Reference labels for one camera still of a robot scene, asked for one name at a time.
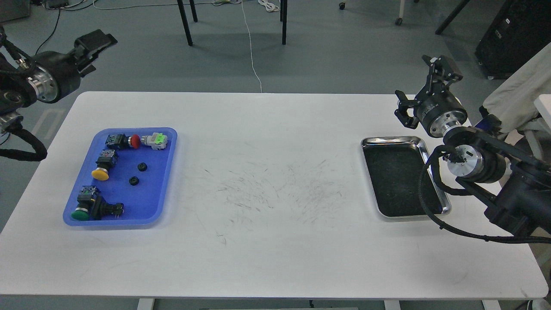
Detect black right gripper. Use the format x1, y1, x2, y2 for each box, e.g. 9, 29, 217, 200
394, 55, 467, 138

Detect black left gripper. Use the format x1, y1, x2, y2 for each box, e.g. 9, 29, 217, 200
28, 29, 118, 104

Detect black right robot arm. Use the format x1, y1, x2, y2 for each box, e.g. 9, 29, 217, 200
394, 55, 551, 245

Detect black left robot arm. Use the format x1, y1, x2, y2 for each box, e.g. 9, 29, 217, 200
0, 29, 118, 161

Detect silver metal tray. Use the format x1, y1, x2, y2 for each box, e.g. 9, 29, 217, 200
361, 136, 452, 220

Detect blue plastic tray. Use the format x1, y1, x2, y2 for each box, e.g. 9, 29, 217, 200
63, 127, 177, 229

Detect beige fabric cover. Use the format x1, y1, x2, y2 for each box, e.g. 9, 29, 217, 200
482, 49, 551, 134

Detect black equipment case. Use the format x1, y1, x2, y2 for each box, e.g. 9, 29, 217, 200
475, 0, 551, 79

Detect black chair legs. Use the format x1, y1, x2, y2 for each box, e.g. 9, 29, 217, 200
176, 0, 288, 47

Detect black floor cable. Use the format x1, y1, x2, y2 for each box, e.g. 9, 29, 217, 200
34, 0, 71, 54

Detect red push button switch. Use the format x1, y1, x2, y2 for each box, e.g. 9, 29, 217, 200
105, 134, 141, 150

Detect yellow push button switch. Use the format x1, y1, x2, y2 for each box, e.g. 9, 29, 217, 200
91, 149, 118, 181

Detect green and white switch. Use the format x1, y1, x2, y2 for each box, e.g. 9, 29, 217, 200
140, 132, 169, 150

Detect green push button switch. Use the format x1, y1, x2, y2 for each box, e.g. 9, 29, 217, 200
71, 185, 102, 220

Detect black switch block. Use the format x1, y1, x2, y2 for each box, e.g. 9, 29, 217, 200
96, 203, 124, 220

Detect white floor cable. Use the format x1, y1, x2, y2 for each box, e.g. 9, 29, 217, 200
93, 0, 281, 93

